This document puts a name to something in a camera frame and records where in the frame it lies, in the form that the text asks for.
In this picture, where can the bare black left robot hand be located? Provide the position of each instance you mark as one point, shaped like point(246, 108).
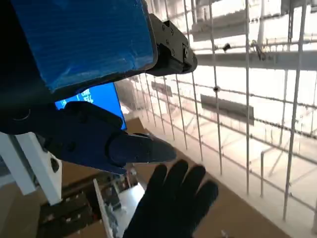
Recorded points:
point(74, 37)

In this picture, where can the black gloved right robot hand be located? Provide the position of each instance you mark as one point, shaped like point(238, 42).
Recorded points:
point(171, 203)

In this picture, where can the blue lit display screen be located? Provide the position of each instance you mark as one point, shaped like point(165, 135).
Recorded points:
point(106, 99)

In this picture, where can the small grey hanging panel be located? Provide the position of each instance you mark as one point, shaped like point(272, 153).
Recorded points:
point(162, 89)

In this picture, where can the white metal stand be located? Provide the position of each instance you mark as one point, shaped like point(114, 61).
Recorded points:
point(37, 168)

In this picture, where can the white metal cage frame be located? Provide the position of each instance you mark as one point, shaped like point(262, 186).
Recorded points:
point(247, 74)

